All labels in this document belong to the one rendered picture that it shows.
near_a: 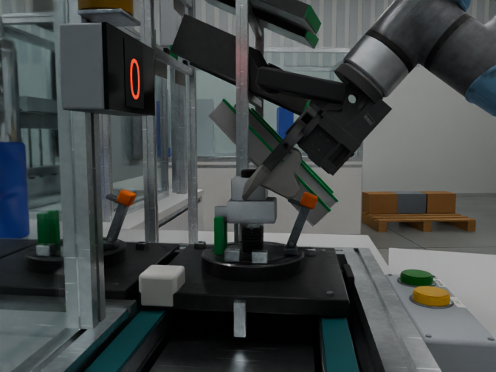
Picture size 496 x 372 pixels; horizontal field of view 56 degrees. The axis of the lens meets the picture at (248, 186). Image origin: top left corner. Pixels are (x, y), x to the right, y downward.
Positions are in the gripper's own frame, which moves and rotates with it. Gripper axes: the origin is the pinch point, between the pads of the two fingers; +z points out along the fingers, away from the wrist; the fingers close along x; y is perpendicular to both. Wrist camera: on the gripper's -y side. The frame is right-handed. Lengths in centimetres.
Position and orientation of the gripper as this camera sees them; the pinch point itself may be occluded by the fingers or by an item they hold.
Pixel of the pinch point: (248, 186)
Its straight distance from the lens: 62.9
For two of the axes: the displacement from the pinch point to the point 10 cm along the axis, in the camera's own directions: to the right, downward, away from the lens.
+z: -6.5, 7.4, 1.6
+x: 1.1, -1.1, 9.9
